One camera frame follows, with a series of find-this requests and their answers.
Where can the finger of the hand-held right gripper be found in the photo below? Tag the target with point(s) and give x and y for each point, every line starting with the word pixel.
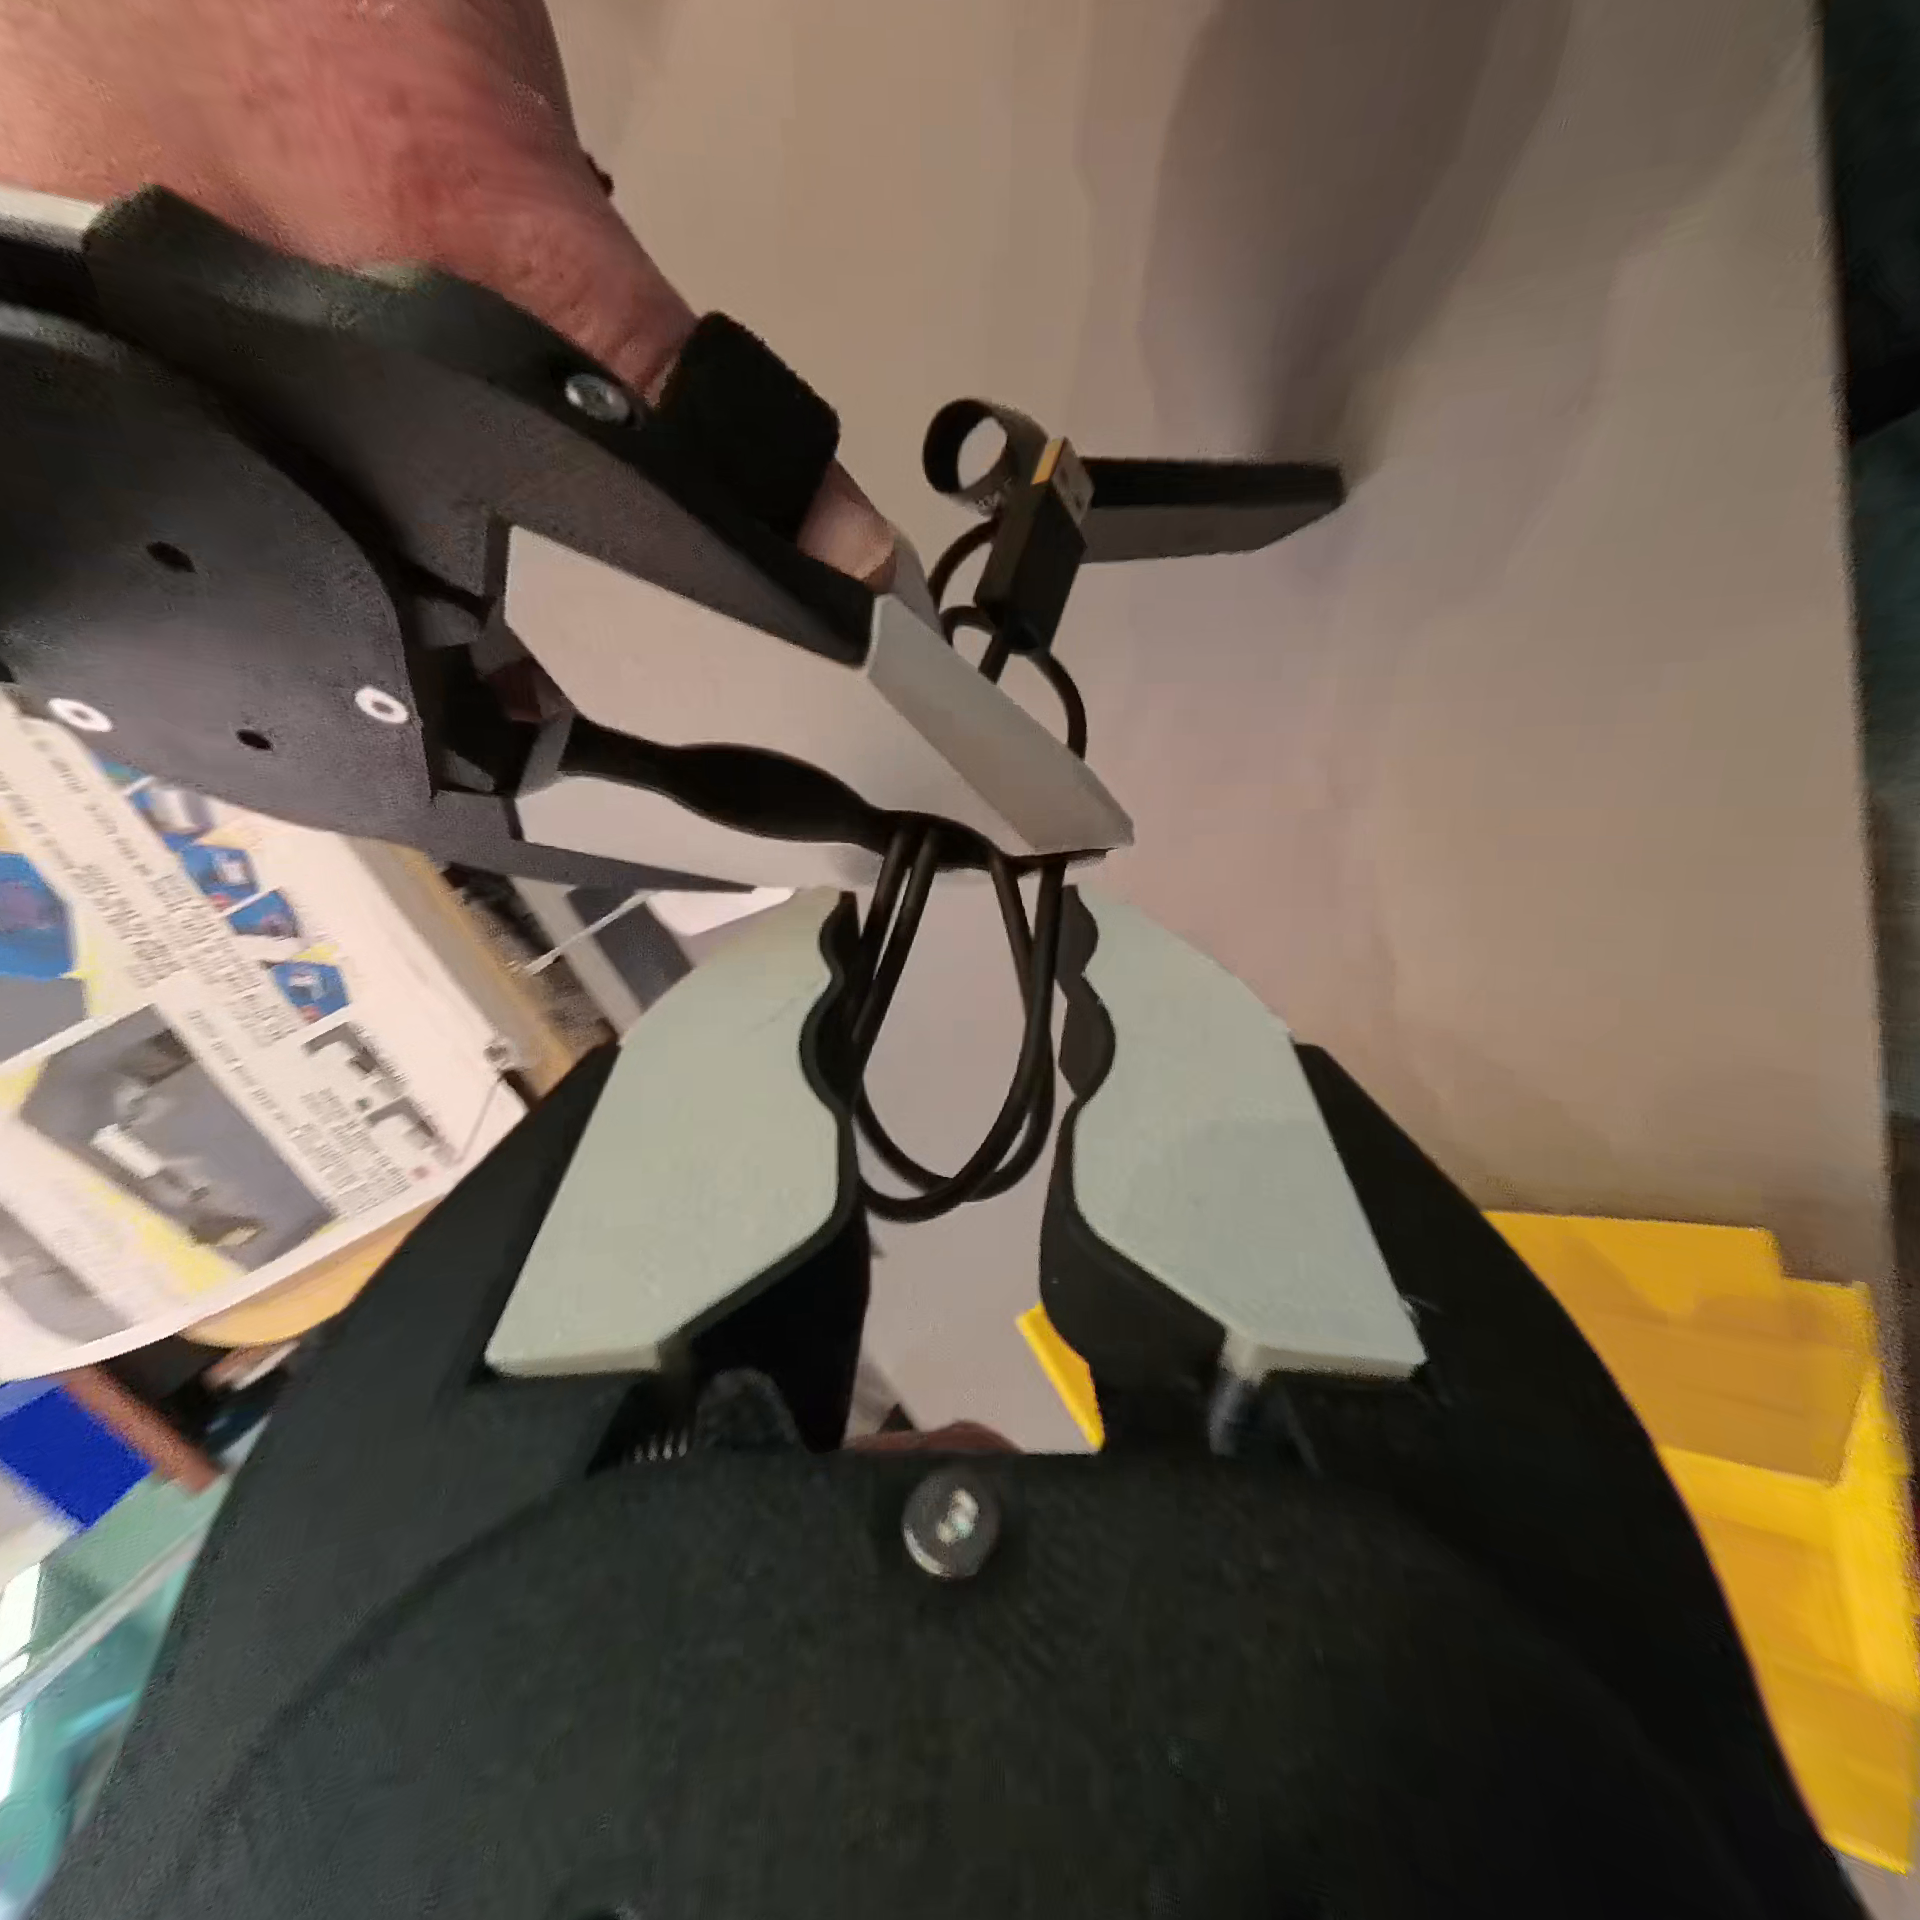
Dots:
pixel 781 691
pixel 646 817

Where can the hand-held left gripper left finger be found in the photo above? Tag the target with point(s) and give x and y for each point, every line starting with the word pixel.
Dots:
pixel 675 1201

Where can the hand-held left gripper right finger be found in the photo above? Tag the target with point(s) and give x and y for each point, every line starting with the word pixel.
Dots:
pixel 1231 1201

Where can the yellow plastic bin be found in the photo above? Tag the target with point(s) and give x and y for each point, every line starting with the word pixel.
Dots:
pixel 1680 1410

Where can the person's right hand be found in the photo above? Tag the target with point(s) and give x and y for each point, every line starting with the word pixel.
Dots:
pixel 300 122

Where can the printed instruction sheet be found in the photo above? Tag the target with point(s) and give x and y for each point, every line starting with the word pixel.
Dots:
pixel 182 1082

